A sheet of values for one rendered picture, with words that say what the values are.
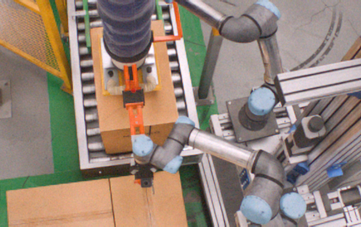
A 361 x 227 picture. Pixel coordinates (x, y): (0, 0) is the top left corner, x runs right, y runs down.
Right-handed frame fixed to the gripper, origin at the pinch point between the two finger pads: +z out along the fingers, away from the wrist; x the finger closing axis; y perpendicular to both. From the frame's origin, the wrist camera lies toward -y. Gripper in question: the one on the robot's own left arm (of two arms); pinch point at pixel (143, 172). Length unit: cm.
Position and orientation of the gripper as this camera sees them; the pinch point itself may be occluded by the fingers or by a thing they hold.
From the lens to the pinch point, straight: 223.5
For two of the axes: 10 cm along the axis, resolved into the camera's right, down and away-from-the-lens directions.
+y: -1.2, -9.3, 3.4
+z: -0.5, 3.5, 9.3
